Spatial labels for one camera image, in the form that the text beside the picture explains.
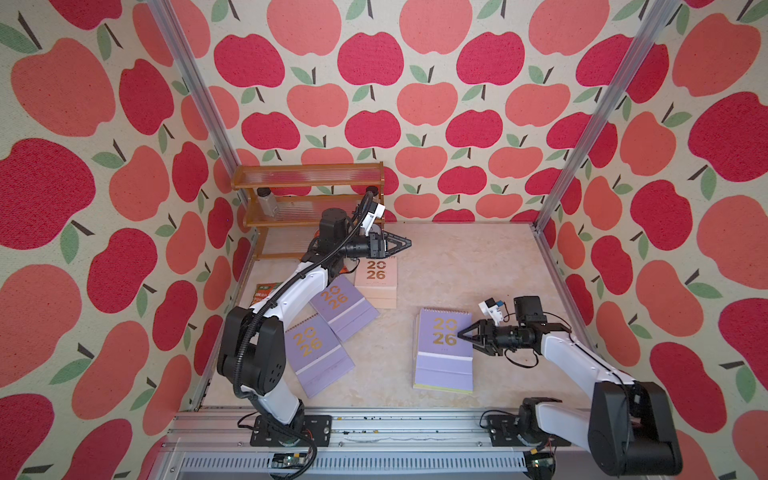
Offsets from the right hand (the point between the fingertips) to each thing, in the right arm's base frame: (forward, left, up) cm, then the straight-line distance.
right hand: (464, 346), depth 82 cm
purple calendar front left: (-5, +42, -5) cm, 43 cm away
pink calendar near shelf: (+24, +28, -6) cm, 37 cm away
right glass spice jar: (+43, +31, +18) cm, 56 cm away
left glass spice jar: (+37, +66, +17) cm, 77 cm away
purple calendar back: (-4, +6, 0) cm, 7 cm away
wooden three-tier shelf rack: (+50, +67, +5) cm, 84 cm away
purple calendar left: (+11, +37, -4) cm, 39 cm away
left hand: (+13, +18, +24) cm, 32 cm away
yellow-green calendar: (-11, +6, -4) cm, 13 cm away
